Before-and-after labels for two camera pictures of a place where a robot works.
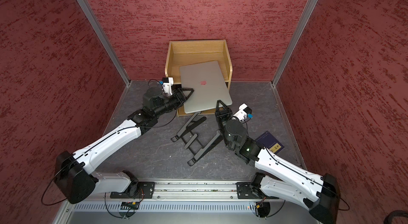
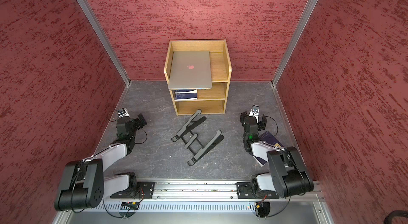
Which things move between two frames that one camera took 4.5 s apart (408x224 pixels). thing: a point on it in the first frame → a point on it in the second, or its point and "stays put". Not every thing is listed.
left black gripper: (183, 98) → (139, 125)
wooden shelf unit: (186, 52) stays put
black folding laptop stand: (192, 143) stays put
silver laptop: (206, 79) → (190, 69)
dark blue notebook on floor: (270, 141) stays put
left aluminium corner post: (96, 26) stays put
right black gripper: (220, 114) → (262, 123)
